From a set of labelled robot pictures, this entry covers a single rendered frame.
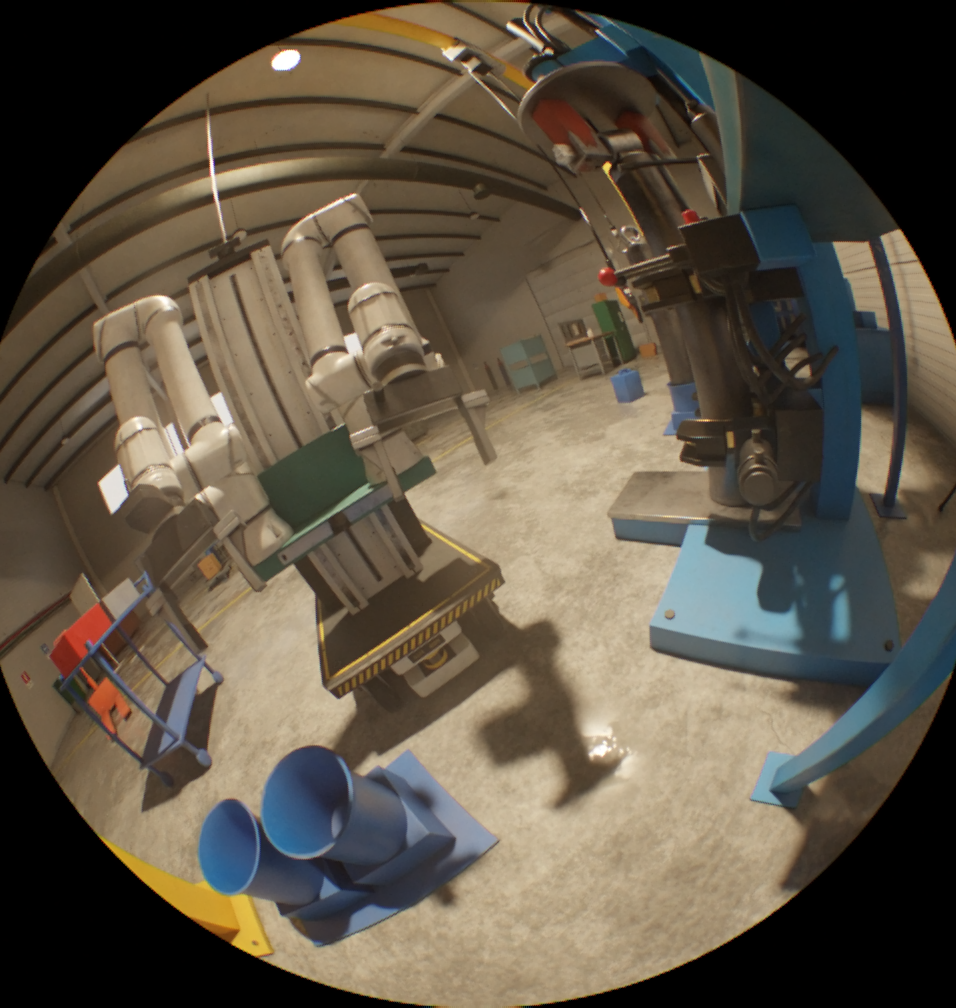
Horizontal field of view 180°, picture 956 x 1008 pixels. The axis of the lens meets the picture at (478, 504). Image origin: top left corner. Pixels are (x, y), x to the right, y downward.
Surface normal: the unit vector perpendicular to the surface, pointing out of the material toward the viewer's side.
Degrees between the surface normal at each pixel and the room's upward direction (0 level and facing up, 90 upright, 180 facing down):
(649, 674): 0
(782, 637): 0
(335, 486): 90
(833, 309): 90
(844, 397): 90
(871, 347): 90
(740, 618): 0
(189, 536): 67
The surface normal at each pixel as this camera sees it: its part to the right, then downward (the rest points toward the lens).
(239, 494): 0.77, -0.07
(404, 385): 0.21, -0.15
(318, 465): 0.49, 0.15
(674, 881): -0.39, -0.85
